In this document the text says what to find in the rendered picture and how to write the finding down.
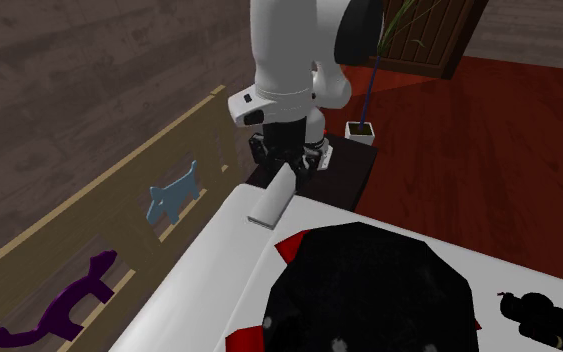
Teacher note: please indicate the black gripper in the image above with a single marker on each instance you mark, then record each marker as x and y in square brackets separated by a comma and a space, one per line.
[285, 139]

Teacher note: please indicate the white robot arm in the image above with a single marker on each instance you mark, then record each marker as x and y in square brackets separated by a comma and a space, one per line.
[286, 53]

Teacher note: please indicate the white rectangular bar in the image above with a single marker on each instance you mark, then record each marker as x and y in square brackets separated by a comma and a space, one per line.
[272, 202]

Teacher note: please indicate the dark robot stand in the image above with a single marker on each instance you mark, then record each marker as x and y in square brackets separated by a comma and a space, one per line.
[344, 175]

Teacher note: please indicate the plant in white pot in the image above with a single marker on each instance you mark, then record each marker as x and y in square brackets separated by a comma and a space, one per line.
[360, 131]

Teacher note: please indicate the white bed with wooden headboard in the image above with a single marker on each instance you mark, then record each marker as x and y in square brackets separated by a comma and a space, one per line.
[203, 292]

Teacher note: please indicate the black figure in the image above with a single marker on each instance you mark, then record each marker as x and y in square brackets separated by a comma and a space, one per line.
[544, 319]

